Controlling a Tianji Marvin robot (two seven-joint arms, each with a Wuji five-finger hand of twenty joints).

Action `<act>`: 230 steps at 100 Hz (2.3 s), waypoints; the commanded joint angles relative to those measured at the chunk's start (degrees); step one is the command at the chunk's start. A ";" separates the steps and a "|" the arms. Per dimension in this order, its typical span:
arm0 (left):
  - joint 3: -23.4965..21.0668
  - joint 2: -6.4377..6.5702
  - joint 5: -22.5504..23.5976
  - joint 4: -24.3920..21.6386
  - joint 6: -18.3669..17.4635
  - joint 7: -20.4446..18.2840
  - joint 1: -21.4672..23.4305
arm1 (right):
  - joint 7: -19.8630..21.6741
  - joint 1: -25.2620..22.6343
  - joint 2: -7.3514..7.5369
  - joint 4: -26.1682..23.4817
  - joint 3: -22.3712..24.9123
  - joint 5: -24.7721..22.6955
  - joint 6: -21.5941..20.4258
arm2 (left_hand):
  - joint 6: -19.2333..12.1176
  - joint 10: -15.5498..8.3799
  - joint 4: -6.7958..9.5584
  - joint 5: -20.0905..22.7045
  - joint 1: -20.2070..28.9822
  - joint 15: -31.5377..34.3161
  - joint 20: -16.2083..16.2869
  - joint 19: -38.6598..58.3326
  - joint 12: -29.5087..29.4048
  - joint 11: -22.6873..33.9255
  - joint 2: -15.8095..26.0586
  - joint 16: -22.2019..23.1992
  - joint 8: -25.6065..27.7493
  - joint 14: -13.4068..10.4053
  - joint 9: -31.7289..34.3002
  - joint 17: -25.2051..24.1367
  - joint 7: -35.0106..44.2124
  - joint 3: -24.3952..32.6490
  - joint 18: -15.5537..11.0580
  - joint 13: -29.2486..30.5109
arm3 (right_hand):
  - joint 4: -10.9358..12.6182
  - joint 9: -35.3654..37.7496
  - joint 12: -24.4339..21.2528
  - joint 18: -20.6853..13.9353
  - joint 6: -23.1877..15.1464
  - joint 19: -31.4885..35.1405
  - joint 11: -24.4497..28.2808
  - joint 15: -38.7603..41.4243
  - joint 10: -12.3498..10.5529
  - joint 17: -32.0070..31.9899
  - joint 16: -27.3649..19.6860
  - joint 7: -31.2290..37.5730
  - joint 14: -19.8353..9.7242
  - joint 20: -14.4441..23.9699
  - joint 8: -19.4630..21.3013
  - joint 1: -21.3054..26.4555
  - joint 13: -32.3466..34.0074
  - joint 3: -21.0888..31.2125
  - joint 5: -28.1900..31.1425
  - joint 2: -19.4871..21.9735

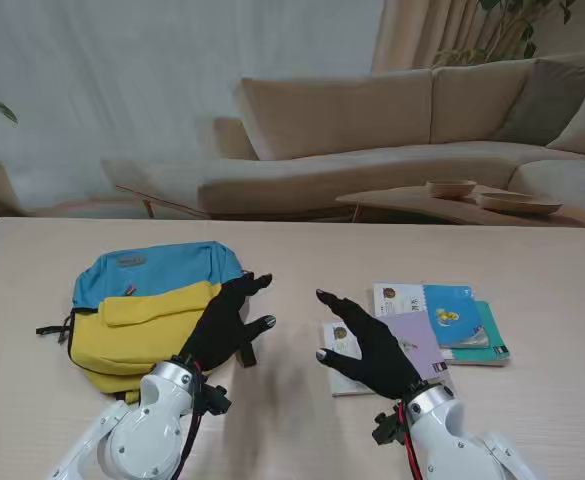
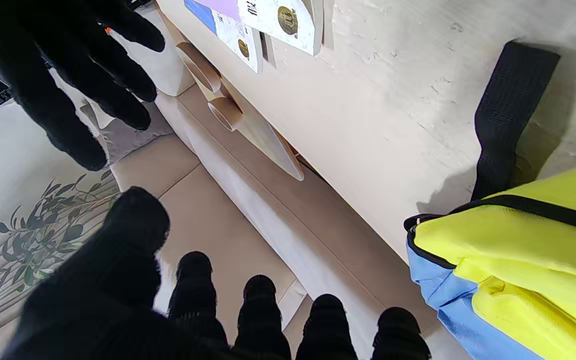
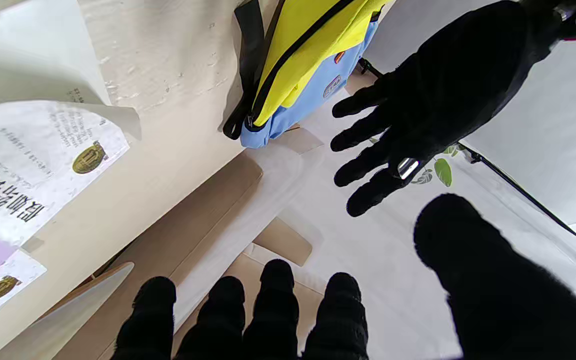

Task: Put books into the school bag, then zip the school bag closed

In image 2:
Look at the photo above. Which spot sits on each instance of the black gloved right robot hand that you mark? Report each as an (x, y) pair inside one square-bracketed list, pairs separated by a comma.
[(43, 50)]

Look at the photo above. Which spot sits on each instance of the tall green leafy plant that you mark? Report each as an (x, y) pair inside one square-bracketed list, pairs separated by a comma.
[(43, 240)]

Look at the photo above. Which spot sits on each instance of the beige sofa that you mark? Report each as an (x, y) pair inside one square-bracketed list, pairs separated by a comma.
[(208, 210)]

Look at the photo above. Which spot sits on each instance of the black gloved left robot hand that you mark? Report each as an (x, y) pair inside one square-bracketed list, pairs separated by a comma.
[(98, 290)]

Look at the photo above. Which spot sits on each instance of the blue and white book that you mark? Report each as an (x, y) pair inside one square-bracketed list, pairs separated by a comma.
[(235, 42)]

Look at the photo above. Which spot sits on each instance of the purple and white book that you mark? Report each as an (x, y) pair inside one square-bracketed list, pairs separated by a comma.
[(288, 22)]

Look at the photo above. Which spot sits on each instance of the small deep wooden bowl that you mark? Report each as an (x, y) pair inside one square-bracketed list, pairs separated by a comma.
[(225, 114)]

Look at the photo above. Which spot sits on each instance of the blue and yellow school backpack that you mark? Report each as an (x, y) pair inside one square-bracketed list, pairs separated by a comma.
[(518, 240)]

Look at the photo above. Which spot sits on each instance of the grey sofa cushion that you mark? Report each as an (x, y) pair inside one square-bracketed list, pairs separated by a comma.
[(133, 137)]

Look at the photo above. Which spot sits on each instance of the cream sofa cushion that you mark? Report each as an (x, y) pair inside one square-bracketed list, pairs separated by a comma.
[(163, 70)]

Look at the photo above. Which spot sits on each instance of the wide shallow wooden bowl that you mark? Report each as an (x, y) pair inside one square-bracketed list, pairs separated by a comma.
[(198, 65)]

